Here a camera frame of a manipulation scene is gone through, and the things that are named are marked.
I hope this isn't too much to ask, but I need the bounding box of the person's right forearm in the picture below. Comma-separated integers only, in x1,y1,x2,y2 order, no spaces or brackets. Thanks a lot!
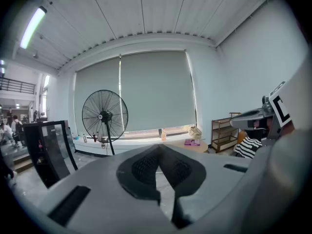
280,120,296,137

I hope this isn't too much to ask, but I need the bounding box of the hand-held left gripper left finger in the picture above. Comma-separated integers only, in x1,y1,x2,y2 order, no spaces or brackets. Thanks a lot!
29,144,176,234

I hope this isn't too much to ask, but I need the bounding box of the black glass cabinet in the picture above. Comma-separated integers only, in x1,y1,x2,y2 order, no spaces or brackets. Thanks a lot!
23,120,79,189

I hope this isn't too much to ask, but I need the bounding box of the beige cloth bag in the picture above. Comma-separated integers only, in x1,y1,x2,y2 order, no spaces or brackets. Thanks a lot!
188,125,203,140

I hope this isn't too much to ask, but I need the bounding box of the ceiling tube light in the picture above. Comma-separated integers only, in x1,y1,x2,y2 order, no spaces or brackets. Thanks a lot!
19,5,48,50

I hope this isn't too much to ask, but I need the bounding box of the wooden shelf rack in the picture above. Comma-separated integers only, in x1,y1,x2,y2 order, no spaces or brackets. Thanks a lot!
211,112,242,154

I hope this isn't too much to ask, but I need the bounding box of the narrow grey roller blind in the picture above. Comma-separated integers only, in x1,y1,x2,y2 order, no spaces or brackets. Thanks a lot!
74,57,122,134

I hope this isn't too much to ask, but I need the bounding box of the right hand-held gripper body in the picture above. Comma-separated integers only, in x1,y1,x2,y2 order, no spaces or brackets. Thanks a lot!
253,81,295,141

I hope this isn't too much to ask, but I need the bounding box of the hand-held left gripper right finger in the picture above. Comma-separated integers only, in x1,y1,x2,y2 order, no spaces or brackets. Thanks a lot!
159,144,256,232

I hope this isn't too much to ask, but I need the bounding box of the black standing fan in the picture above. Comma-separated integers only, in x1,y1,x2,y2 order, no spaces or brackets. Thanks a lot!
81,89,129,156

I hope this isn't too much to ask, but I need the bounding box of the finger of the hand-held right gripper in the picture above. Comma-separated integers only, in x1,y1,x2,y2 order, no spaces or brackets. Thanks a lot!
229,108,267,131

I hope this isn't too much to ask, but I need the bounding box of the black metal railing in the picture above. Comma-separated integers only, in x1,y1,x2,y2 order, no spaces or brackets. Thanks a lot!
0,77,37,95

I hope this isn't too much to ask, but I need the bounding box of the wide grey roller blind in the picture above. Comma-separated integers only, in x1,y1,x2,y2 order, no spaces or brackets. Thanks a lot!
120,50,197,133

